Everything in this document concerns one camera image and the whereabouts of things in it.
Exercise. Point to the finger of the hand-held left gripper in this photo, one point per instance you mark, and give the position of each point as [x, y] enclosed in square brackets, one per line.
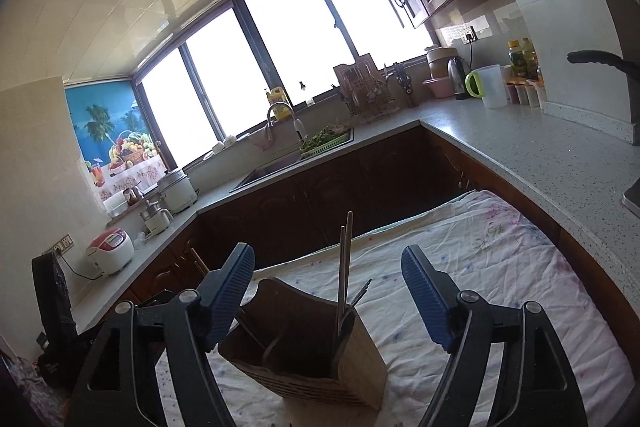
[152, 299]

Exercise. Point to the wooden lower cabinets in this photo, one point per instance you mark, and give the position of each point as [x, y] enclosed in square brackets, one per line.
[325, 192]

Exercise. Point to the kitchen window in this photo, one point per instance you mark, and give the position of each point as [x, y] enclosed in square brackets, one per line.
[280, 47]

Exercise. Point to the wall outlet with plug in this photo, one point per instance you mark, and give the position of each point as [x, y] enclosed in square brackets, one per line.
[466, 35]

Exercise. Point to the wooden utensil holder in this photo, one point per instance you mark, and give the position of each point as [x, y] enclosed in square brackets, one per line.
[310, 372]

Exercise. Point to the ceramic jar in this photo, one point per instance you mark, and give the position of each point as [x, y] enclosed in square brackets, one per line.
[440, 62]

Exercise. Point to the grey kitchen countertop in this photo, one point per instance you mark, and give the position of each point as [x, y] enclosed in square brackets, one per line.
[525, 157]

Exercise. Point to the row of spice jars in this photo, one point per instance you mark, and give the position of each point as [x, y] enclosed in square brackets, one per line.
[525, 94]

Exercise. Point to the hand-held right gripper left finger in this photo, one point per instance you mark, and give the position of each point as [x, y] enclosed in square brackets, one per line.
[230, 292]

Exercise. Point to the chrome faucet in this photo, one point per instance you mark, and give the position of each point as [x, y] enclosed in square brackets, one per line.
[280, 107]

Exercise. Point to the wall outlet strip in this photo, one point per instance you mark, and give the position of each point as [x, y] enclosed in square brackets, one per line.
[63, 243]

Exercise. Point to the knife block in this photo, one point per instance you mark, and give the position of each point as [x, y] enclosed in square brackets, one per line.
[406, 87]

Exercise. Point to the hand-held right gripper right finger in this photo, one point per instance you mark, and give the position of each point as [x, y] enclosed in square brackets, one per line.
[425, 297]

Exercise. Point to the wooden chopstick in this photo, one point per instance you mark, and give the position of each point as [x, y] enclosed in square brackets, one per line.
[198, 261]

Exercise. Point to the dish rack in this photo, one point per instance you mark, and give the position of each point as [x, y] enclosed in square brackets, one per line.
[365, 92]

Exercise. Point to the small white electric pot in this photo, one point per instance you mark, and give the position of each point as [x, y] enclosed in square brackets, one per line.
[156, 219]

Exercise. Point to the yellow bottle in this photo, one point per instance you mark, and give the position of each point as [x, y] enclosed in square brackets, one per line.
[276, 96]

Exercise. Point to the tropical fruit wall poster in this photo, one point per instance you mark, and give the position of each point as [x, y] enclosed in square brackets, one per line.
[115, 132]

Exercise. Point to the white and red rice cooker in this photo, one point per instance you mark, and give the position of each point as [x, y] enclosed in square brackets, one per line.
[110, 252]

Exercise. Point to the yellow oil bottles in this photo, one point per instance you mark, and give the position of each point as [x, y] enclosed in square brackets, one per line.
[522, 59]

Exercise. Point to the kitchen sink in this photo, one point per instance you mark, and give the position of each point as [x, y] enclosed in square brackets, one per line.
[270, 172]

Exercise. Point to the steel kettle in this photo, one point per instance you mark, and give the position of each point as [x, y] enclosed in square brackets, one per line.
[456, 79]

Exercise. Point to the green vegetable basket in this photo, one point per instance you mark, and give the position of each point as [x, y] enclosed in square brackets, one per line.
[322, 141]

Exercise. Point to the gas stove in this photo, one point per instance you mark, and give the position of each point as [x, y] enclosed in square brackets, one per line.
[632, 199]

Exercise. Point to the floral white tablecloth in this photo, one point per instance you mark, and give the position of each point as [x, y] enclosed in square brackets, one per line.
[500, 267]

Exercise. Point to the pink basin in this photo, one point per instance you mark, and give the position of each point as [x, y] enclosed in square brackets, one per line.
[436, 88]

